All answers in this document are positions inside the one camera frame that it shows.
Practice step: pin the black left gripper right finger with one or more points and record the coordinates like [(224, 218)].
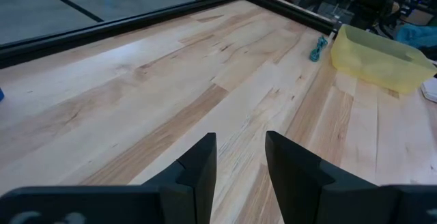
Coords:
[(307, 190)]

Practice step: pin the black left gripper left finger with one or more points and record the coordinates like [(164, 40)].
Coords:
[(184, 190)]

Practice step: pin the translucent yellow plastic bin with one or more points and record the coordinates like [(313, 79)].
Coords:
[(375, 67)]

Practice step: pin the white flat board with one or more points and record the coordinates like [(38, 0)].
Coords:
[(431, 91)]

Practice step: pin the black table edge frame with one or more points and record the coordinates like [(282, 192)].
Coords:
[(68, 39)]

